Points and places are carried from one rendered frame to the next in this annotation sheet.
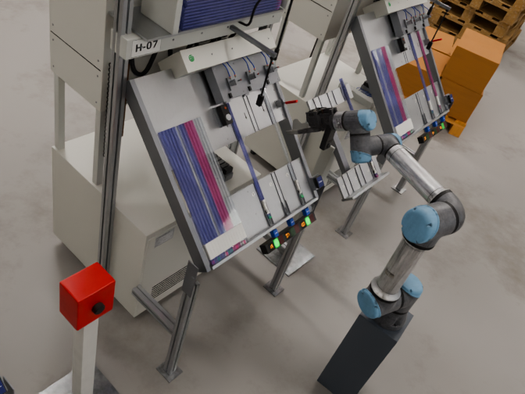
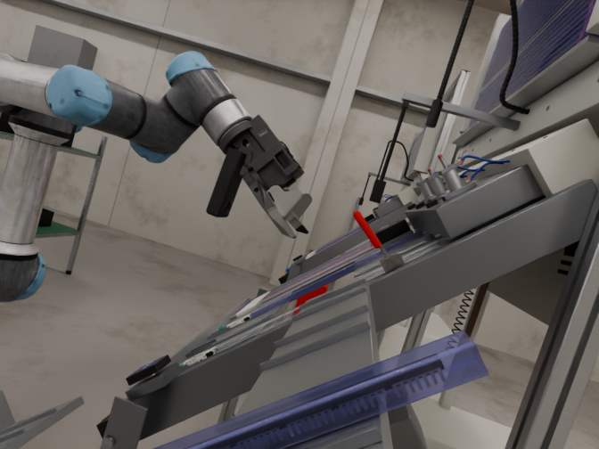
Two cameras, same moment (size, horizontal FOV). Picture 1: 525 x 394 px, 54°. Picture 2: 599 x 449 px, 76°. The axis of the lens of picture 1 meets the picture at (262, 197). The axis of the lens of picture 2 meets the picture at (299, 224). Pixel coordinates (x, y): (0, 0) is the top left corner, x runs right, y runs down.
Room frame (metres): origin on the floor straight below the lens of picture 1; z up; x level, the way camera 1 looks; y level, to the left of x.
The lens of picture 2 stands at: (2.38, -0.27, 1.09)
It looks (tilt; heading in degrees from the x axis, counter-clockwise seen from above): 4 degrees down; 159
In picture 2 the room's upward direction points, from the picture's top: 17 degrees clockwise
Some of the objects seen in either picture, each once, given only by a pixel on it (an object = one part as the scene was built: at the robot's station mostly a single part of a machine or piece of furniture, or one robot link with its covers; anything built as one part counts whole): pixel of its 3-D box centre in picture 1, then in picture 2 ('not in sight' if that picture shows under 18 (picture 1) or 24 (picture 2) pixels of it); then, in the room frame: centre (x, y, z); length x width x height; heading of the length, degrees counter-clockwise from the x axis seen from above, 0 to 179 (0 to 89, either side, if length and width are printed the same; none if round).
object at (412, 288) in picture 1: (403, 291); not in sight; (1.44, -0.64, 0.72); 0.13 x 0.12 x 0.14; 131
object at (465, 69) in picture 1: (445, 62); not in sight; (4.81, -1.20, 0.36); 1.27 x 0.98 x 0.71; 157
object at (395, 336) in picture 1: (362, 349); not in sight; (1.44, -0.65, 0.28); 0.18 x 0.18 x 0.55; 66
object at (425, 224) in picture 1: (401, 263); (22, 189); (1.35, -0.54, 0.92); 0.15 x 0.12 x 0.55; 131
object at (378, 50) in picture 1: (359, 96); not in sight; (3.01, -0.37, 0.65); 1.01 x 0.73 x 1.29; 61
